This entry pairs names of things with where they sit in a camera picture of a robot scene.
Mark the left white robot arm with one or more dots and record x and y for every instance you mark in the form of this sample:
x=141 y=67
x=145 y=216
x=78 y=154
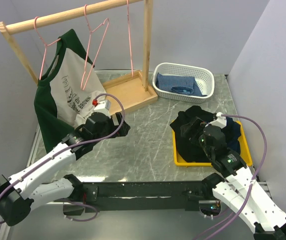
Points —
x=26 y=190

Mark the yellow plastic tray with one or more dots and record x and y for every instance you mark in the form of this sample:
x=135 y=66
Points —
x=244 y=152

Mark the blue patterned cloth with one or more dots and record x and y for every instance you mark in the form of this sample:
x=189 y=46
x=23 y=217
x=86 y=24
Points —
x=184 y=85

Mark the wooden clothes rack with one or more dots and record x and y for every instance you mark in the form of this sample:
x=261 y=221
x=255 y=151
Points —
x=133 y=90

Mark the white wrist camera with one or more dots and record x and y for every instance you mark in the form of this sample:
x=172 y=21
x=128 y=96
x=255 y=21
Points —
x=218 y=120
x=103 y=107

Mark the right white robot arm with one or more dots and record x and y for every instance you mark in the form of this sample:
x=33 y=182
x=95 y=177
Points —
x=234 y=184

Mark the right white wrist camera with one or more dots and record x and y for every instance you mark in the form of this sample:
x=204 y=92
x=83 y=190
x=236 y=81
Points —
x=218 y=120

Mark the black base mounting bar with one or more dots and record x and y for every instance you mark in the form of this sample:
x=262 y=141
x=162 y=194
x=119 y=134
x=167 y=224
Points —
x=136 y=196

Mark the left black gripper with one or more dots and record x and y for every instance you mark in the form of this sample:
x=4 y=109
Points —
x=119 y=118

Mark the green and cream raglan shirt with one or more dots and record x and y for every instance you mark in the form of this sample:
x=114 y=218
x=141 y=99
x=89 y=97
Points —
x=65 y=92

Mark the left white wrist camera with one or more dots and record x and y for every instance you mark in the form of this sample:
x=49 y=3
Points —
x=103 y=107

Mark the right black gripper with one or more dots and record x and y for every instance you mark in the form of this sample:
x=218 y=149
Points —
x=196 y=124

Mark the pink hanger with green shirt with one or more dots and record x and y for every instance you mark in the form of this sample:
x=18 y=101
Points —
x=46 y=45

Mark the navy blue t shirt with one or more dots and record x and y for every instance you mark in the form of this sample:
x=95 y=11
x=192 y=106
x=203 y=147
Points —
x=232 y=132

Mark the black t shirt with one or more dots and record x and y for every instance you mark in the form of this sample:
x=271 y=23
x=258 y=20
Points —
x=189 y=152

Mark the white plastic basket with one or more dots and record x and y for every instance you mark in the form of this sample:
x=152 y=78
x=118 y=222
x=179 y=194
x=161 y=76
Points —
x=204 y=78

